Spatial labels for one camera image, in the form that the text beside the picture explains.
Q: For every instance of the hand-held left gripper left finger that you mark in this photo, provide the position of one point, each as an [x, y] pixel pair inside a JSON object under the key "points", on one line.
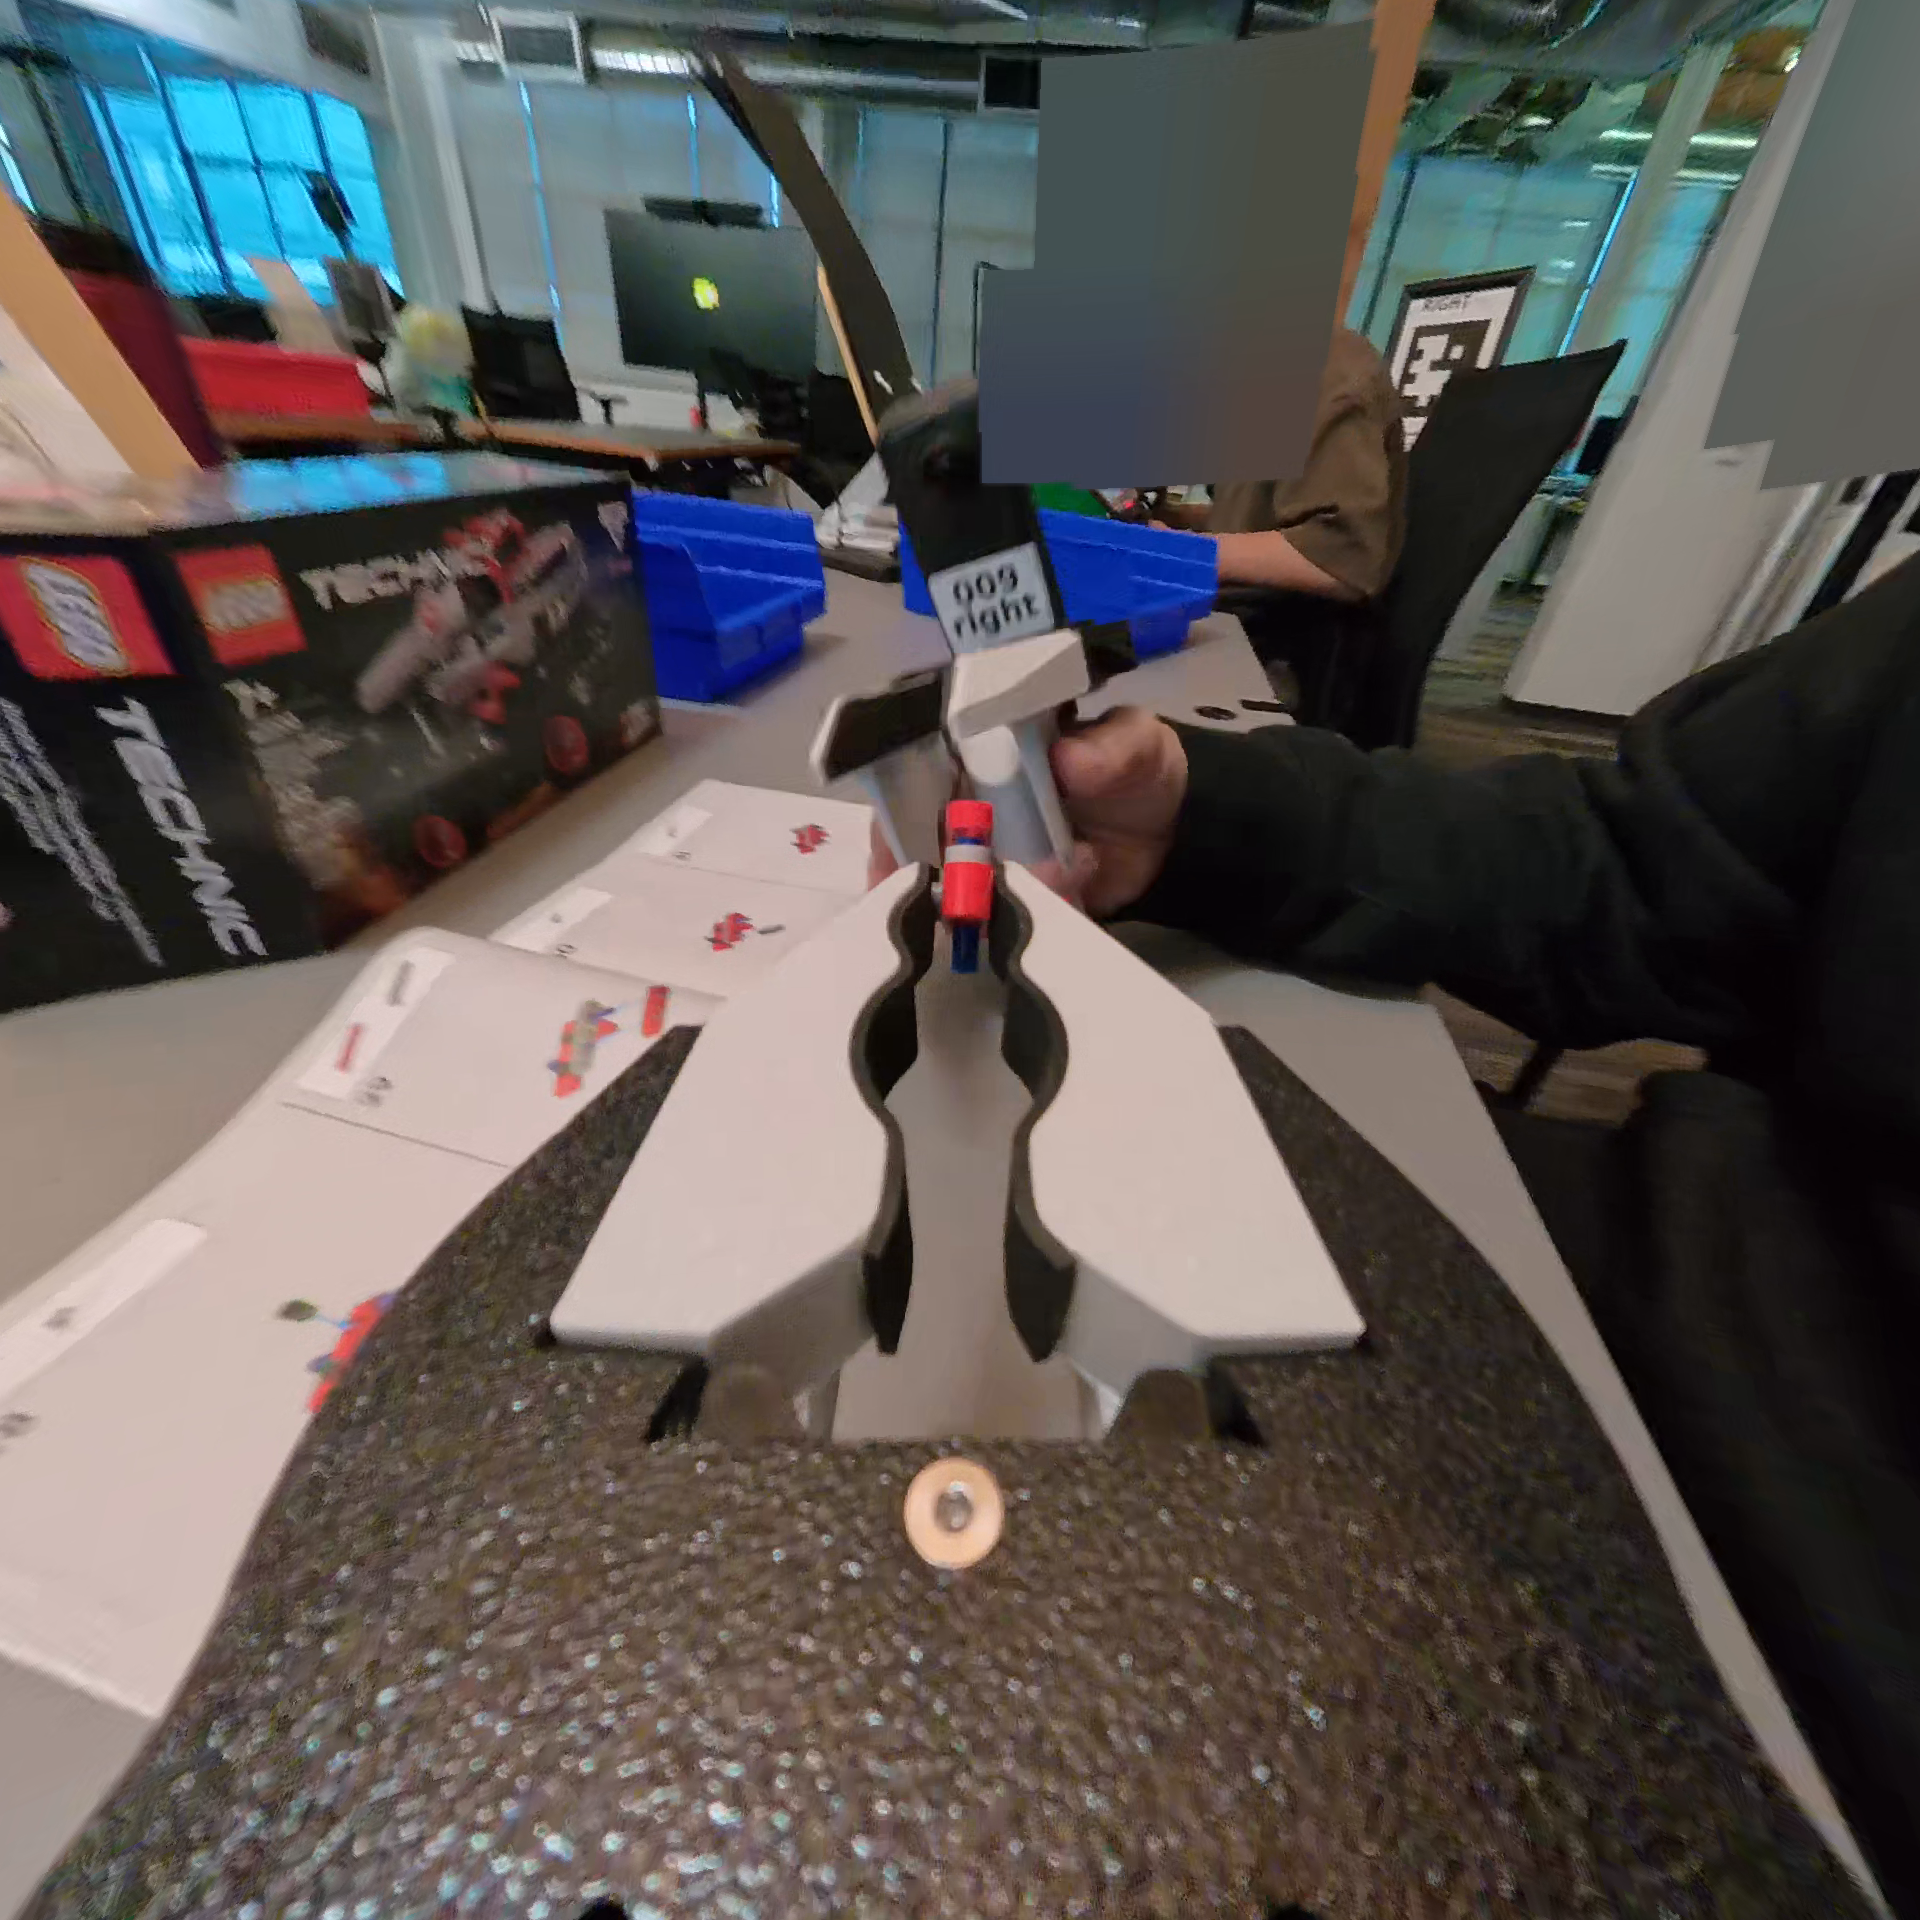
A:
{"points": [[750, 1171]]}

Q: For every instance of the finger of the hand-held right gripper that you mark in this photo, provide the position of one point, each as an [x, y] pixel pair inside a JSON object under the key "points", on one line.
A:
{"points": [[1021, 721], [915, 794]]}

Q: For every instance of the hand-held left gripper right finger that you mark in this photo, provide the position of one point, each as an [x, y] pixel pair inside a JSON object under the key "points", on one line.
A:
{"points": [[1185, 1200]]}

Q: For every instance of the red blue toy brick assembly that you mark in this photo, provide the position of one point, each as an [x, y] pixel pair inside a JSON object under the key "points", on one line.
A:
{"points": [[964, 884]]}

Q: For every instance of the person's right forearm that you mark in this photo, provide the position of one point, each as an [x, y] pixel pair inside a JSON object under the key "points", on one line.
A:
{"points": [[1501, 870]]}

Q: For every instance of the grey desk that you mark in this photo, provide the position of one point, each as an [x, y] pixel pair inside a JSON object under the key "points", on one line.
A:
{"points": [[1320, 1021]]}

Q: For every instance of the person's right hand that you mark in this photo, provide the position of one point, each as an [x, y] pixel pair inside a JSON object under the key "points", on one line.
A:
{"points": [[1125, 811]]}

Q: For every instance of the blue storage bin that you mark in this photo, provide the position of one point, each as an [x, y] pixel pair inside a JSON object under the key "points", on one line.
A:
{"points": [[1141, 578], [721, 600]]}

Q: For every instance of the black monitor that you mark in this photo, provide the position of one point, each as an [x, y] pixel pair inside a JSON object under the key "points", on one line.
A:
{"points": [[705, 301]]}

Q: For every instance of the black office chair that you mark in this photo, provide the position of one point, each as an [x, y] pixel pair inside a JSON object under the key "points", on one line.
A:
{"points": [[1501, 495], [519, 368]]}

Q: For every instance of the black white marker sign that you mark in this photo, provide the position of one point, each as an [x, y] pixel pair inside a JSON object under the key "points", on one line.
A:
{"points": [[1454, 352]]}

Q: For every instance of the black toy set box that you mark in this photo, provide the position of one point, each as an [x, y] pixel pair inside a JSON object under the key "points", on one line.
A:
{"points": [[300, 780]]}

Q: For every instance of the person's torso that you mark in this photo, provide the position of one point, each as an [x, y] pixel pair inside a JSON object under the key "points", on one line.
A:
{"points": [[1771, 1424]]}

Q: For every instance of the white instruction booklet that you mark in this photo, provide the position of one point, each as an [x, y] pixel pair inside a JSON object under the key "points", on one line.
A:
{"points": [[151, 1501]]}

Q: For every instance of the red storage bin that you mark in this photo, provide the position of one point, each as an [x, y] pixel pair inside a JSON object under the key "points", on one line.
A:
{"points": [[279, 379]]}

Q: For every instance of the dark red cylinder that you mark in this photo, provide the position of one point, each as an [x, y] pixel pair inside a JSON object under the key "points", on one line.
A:
{"points": [[134, 345]]}

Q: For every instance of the wooden board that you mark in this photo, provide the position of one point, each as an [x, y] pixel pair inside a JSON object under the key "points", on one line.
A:
{"points": [[75, 345]]}

